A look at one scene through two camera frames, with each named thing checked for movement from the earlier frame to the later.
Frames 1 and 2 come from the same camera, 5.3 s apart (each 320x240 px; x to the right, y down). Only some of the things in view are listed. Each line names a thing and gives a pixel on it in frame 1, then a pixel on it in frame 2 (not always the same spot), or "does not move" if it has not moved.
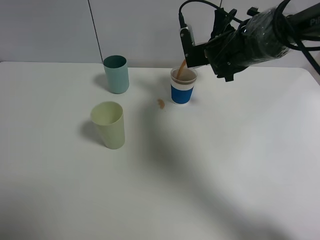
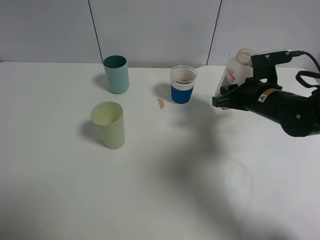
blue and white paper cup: [182, 88] does not move
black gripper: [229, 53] → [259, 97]
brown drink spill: [161, 103] does not move
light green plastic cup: [108, 117] does not move
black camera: [187, 40] → [264, 65]
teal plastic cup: [117, 71] does not move
